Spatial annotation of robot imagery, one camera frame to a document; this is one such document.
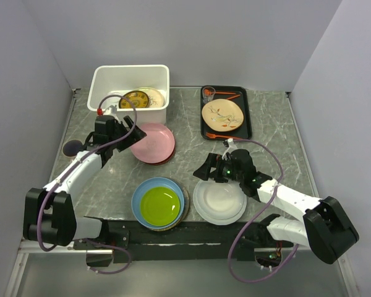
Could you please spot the pink plastic plate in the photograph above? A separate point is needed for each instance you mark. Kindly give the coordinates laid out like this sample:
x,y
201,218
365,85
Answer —
x,y
157,146

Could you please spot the yellow patterned small plate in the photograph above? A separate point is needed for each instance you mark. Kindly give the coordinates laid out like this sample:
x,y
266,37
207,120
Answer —
x,y
136,99

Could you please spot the blue plastic plate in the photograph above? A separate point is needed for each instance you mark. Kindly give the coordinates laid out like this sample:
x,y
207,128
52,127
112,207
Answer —
x,y
144,187

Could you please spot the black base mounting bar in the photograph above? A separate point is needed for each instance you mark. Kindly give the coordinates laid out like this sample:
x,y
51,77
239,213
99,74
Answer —
x,y
190,241

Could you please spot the lime green plate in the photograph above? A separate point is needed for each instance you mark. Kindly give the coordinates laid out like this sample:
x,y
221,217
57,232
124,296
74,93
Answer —
x,y
160,206

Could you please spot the orange plastic fork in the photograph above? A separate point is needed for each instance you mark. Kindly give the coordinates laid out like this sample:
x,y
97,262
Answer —
x,y
216,136

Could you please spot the olive fluted plate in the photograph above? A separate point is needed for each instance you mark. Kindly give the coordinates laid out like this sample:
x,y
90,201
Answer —
x,y
183,214

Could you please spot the white bottom plate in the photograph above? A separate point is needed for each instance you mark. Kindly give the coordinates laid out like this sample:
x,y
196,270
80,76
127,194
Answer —
x,y
220,222

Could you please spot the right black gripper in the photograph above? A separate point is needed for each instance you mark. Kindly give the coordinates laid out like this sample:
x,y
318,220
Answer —
x,y
213,159

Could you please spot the white plastic bin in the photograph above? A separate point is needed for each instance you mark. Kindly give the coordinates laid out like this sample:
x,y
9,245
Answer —
x,y
119,80

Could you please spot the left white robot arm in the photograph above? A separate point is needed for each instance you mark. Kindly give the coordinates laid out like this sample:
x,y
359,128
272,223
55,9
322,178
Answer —
x,y
49,215

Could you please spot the cream green leaf plate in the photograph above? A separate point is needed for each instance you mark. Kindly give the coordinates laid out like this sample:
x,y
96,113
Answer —
x,y
156,98

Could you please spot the pink ceramic mug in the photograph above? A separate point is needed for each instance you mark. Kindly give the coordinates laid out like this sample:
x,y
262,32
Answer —
x,y
72,147

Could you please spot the clear drinking glass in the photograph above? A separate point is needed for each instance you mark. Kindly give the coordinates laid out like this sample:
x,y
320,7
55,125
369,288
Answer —
x,y
207,98

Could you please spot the orange plastic spoon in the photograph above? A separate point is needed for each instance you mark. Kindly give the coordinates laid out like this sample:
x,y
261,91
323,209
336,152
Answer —
x,y
225,92

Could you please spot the white ribbed deep plate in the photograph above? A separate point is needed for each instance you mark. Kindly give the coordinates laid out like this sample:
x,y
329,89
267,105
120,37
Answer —
x,y
219,200

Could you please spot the red fluted plate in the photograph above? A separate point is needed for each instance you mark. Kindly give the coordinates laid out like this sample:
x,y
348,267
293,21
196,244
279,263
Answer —
x,y
164,161

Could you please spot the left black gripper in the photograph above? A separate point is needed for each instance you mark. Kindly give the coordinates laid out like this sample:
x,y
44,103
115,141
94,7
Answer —
x,y
135,136

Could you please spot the aluminium frame rail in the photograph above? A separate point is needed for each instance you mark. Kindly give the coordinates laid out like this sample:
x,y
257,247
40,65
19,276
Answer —
x,y
32,247

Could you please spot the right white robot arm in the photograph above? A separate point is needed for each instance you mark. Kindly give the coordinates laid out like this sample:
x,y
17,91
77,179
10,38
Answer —
x,y
319,224

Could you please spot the beige bird pattern plate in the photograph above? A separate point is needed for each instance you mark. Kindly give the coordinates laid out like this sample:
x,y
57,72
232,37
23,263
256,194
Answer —
x,y
222,115

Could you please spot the orange plastic knife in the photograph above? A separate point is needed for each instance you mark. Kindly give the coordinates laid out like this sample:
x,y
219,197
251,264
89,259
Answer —
x,y
233,97

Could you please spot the dark brown rimmed plate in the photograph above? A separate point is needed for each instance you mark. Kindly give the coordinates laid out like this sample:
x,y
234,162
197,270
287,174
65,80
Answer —
x,y
183,189

